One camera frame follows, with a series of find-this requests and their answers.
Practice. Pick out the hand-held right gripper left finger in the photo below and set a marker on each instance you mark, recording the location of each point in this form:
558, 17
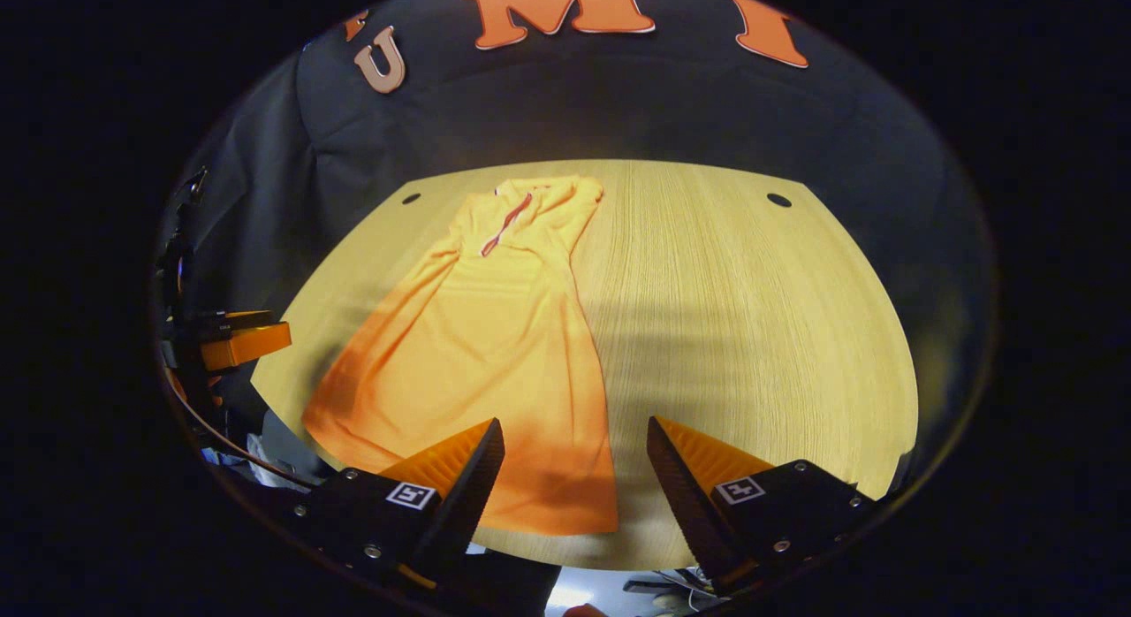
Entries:
459, 511

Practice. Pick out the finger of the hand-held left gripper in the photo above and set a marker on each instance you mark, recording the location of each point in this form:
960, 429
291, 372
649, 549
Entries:
247, 345
230, 318

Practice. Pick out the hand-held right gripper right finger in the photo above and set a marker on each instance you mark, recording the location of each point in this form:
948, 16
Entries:
694, 511

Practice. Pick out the orange polo T-shirt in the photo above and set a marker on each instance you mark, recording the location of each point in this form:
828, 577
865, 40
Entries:
477, 361

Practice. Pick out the crumpled blue grey cloth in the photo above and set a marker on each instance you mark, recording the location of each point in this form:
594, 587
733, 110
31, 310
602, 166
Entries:
265, 451

